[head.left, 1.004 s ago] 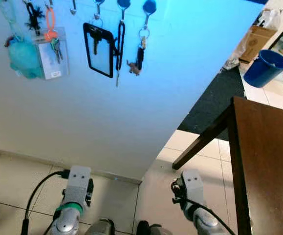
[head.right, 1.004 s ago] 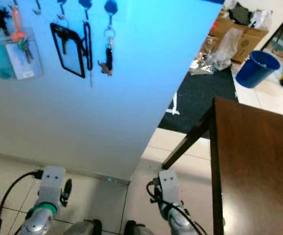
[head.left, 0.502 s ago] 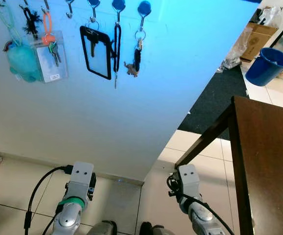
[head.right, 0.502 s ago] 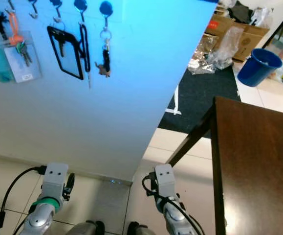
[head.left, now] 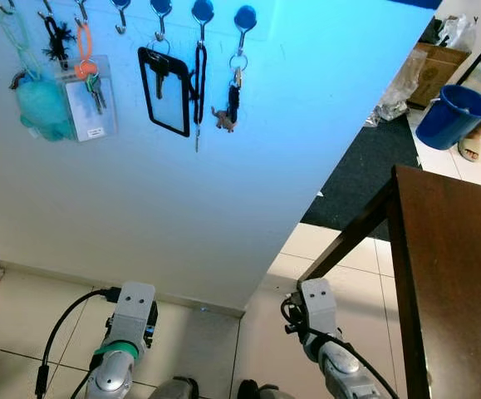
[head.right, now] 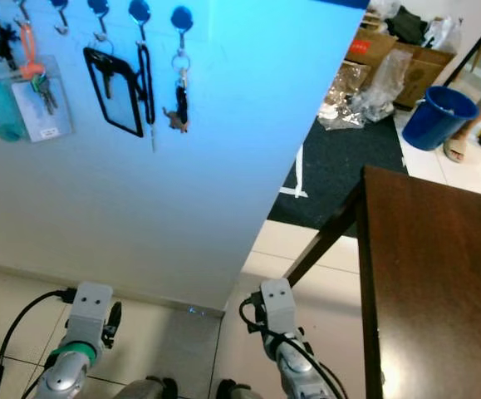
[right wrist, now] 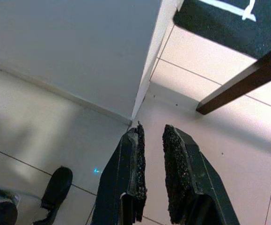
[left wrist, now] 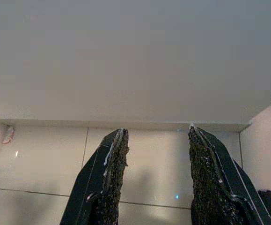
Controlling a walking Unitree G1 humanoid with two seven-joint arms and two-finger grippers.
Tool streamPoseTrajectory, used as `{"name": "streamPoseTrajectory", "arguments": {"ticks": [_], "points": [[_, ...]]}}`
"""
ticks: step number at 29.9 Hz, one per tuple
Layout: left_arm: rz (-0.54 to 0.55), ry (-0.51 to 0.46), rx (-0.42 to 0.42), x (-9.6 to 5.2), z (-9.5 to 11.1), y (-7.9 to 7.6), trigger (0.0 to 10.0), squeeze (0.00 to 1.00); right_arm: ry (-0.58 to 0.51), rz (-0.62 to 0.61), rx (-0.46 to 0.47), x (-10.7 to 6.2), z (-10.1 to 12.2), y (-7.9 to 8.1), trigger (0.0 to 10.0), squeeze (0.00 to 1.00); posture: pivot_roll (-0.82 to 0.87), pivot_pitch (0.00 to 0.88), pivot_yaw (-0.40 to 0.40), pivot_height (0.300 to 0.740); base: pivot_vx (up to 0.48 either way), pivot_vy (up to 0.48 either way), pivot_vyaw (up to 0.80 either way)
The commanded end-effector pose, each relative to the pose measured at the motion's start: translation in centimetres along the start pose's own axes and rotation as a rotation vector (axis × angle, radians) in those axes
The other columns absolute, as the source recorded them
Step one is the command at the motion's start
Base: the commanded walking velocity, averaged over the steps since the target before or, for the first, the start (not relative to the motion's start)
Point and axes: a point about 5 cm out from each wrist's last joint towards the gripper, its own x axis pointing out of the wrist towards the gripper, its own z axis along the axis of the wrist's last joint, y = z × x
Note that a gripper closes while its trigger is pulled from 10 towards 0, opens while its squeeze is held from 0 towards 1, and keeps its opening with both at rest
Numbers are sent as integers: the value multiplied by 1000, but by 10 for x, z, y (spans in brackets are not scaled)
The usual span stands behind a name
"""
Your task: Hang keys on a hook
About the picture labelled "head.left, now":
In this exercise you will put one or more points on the keyring with brown figurine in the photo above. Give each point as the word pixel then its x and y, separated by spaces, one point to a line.
pixel 233 104

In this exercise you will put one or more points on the grey robot left foot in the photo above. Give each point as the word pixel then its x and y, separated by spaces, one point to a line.
pixel 175 389

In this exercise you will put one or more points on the grey robot foot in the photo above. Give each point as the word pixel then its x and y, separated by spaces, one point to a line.
pixel 175 389
pixel 261 391

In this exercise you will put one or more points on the grey robot right foot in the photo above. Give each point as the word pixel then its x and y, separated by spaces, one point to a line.
pixel 261 391

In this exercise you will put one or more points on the white floor tape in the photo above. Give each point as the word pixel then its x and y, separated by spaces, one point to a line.
pixel 317 194

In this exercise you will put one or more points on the black floor mat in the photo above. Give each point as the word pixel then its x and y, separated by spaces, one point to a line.
pixel 365 166

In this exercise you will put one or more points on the clear plastic card holder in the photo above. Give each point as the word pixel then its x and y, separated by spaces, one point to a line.
pixel 86 125

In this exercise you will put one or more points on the black framed card holder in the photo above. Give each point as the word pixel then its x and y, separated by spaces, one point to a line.
pixel 169 104

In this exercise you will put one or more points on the dark key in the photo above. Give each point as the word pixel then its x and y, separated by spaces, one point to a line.
pixel 159 71

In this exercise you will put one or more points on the blue plastic bucket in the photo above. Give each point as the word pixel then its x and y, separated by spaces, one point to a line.
pixel 448 120

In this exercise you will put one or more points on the tall clear plastic bag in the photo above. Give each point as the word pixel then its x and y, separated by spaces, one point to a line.
pixel 402 87

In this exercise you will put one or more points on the plain cardboard box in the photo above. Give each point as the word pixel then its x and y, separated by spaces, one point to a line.
pixel 439 71

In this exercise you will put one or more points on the black bag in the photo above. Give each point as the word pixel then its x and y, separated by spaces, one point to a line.
pixel 433 32

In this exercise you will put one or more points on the white plastic bag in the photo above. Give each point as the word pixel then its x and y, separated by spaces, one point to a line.
pixel 460 32

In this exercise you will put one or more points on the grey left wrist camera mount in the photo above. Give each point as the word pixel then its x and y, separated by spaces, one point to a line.
pixel 132 307

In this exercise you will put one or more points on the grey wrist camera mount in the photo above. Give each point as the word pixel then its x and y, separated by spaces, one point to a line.
pixel 132 307
pixel 319 303

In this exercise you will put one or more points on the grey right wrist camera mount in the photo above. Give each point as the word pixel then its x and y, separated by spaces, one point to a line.
pixel 319 303

